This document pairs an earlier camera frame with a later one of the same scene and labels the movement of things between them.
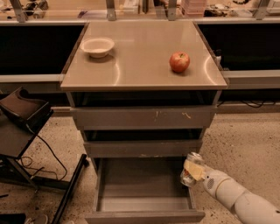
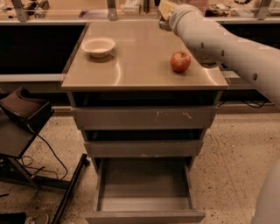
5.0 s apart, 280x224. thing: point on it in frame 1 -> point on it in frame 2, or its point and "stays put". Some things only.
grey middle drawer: (146, 148) stays put
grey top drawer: (143, 116) stays put
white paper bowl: (97, 46) stays put
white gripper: (212, 181) -> (177, 16)
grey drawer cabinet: (143, 92) stays put
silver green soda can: (186, 178) -> (165, 24)
